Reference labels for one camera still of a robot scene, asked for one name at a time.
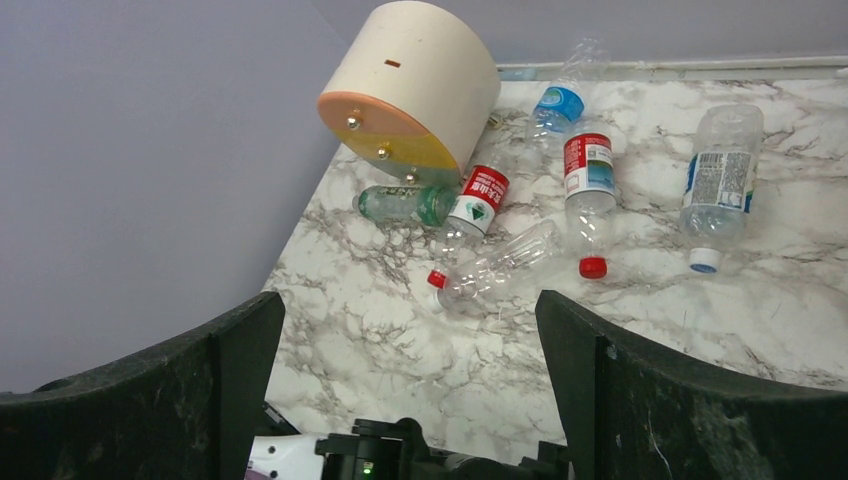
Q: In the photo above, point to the cream and orange cylinder box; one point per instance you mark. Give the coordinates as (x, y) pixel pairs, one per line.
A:
(413, 93)

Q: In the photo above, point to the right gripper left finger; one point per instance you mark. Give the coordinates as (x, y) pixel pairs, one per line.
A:
(185, 408)

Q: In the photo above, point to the green tinted plastic bottle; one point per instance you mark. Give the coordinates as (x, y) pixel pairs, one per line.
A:
(424, 205)

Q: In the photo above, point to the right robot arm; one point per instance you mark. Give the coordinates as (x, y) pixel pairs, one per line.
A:
(383, 450)

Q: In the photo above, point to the clear bottle red cap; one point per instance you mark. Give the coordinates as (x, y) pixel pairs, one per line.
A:
(478, 285)

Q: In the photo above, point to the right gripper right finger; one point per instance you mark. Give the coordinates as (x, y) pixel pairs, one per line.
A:
(632, 408)

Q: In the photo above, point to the red label clear bottle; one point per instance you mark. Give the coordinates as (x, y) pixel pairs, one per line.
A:
(590, 201)

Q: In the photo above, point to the blue label water bottle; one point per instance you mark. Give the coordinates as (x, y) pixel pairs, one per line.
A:
(564, 100)

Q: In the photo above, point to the red white label bottle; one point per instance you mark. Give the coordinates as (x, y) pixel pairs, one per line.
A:
(472, 212)

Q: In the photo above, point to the clear bottle blue white label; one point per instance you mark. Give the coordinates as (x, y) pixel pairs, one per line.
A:
(720, 183)

